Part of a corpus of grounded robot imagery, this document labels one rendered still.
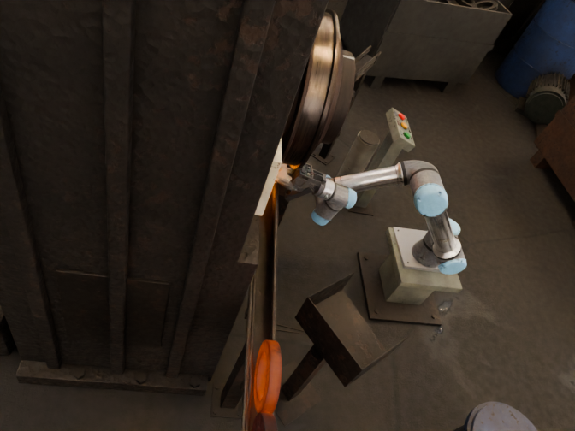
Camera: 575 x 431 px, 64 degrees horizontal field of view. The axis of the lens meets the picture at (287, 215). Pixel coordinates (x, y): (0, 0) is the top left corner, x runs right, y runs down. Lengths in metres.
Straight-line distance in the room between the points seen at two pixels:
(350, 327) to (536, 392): 1.37
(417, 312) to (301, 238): 0.71
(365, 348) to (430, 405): 0.83
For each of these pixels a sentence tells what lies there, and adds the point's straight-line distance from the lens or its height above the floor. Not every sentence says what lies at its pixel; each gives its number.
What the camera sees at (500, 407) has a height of 0.43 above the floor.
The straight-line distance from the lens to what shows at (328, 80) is 1.23.
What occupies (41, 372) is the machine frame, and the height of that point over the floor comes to 0.07.
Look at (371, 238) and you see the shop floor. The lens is 2.69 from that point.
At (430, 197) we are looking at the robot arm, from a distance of 1.75.
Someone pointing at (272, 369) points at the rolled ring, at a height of 0.79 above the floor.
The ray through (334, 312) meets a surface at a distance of 1.58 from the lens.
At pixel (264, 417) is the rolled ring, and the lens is 1.21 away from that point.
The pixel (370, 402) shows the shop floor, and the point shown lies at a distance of 2.20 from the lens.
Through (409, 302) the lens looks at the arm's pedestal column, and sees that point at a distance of 2.49.
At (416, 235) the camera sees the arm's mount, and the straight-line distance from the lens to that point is 2.39.
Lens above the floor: 1.89
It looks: 47 degrees down
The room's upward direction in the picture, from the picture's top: 23 degrees clockwise
